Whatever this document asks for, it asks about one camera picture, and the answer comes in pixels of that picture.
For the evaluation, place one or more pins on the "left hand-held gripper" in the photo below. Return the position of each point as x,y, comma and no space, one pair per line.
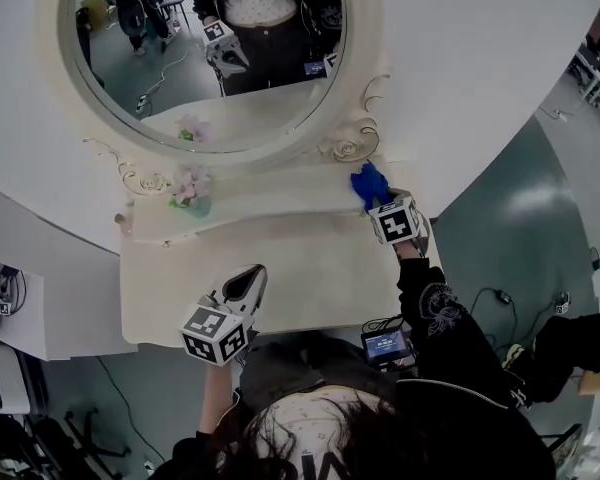
212,338

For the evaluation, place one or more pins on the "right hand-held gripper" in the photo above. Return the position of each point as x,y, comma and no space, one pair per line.
395,223

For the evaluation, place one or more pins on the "blue cloth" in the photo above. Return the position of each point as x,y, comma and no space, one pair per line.
370,183

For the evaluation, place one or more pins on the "person's left forearm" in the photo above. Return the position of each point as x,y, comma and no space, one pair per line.
215,398

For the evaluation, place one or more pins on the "person's right forearm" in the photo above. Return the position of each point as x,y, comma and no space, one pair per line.
420,293

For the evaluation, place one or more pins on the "cream dressing table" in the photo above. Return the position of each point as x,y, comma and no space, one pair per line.
305,278

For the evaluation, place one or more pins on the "person's legs in black trousers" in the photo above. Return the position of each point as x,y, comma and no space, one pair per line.
290,363

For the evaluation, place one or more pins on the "pink flowers in green vase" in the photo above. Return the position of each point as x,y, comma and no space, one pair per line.
197,208

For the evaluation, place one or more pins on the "small pink bottle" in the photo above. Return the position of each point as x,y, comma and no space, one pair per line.
121,218

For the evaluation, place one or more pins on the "person's white patterned top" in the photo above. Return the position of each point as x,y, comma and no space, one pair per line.
305,413

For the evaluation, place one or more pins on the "small black monitor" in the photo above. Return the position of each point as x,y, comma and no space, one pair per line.
385,345

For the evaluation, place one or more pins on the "white shelf cabinet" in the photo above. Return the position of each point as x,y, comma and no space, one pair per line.
55,268

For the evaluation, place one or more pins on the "small black-white patterned block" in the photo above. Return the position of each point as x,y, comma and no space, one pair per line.
562,305

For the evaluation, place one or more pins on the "black office chair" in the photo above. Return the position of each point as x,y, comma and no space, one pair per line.
80,443

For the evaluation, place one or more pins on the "distant office desks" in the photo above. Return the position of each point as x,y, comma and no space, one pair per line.
595,78

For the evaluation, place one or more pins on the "white docking station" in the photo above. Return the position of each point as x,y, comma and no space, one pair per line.
0,378

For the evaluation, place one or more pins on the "cluttered side table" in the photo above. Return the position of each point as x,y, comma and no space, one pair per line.
595,443

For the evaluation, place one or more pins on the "oval mirror with cream frame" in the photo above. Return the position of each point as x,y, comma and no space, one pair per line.
130,93

